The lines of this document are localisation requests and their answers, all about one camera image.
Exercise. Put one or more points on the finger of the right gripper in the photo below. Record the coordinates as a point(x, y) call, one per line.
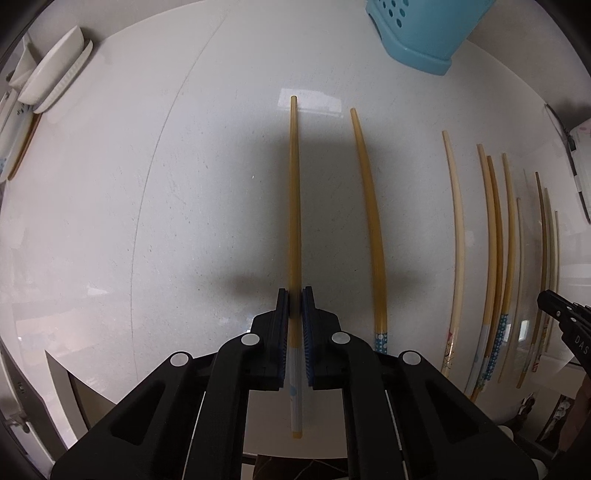
point(554, 306)

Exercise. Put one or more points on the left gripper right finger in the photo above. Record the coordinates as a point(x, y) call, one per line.
point(315, 339)

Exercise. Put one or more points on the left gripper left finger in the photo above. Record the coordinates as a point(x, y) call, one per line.
point(277, 339)

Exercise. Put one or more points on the chopstick with white blue end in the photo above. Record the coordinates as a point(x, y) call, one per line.
point(295, 331)

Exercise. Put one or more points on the amber chopstick blue dotted end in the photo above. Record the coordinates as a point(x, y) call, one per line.
point(377, 256)

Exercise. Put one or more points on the dark amber chopstick dotted end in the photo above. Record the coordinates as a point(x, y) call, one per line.
point(499, 268)

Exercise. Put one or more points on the thin amber chopstick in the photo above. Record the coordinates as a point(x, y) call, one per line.
point(555, 254)

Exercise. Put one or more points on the light amber chopstick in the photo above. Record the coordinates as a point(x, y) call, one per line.
point(512, 252)

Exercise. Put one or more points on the pale chopstick red pattern end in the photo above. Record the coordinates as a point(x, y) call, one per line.
point(460, 258)

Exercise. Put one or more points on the amber chopstick white end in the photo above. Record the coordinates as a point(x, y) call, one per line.
point(491, 271)

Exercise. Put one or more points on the white rice cooker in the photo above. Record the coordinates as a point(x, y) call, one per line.
point(582, 159)

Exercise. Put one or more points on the blue plastic utensil holder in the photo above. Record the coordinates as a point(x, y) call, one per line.
point(425, 34)

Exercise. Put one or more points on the wooden coaster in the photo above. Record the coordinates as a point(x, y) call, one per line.
point(26, 144)

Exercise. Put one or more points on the white ribbed plate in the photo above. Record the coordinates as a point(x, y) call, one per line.
point(63, 84)

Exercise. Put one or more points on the white ceramic bowl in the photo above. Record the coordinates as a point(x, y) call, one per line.
point(52, 67)

